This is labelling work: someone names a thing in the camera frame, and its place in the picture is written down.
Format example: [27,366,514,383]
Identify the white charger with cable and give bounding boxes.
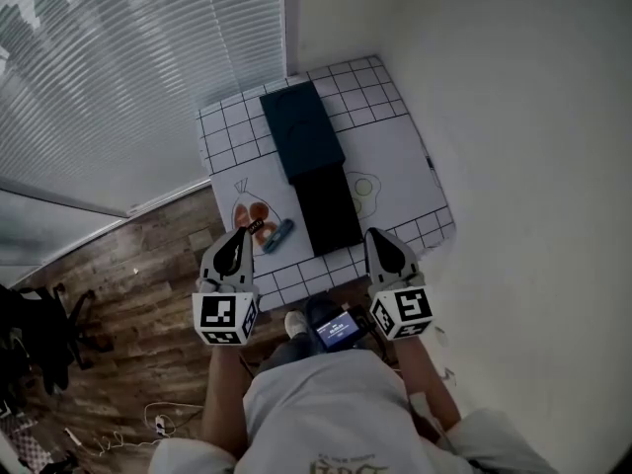
[143,401,204,437]

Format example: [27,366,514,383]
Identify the white window blinds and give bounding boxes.
[0,0,287,219]

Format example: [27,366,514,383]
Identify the checkered fabric item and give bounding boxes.
[0,415,50,474]

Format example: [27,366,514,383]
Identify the white grid-print tablecloth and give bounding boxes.
[197,55,456,313]

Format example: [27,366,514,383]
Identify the person's white shirt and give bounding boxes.
[147,348,559,474]

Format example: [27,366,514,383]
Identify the thin white floor cable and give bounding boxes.
[93,431,164,457]

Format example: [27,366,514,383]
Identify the dark teal rectangular box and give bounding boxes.
[259,80,365,258]

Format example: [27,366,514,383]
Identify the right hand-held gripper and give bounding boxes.
[363,228,435,341]

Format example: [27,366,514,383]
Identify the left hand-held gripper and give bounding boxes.
[191,227,262,347]

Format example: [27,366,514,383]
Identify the small blue cylindrical object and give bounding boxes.
[261,218,296,254]

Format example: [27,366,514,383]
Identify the person's right forearm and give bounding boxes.
[394,336,463,434]

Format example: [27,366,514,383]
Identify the person's jeans leg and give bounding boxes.
[256,333,317,375]

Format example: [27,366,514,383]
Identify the small black screen device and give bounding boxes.
[308,308,367,352]

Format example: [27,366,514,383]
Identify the person's white shoe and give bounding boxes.
[284,310,308,340]

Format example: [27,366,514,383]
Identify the black office chair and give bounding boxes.
[0,283,98,397]

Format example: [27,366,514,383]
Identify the person's left forearm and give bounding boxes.
[199,343,253,461]

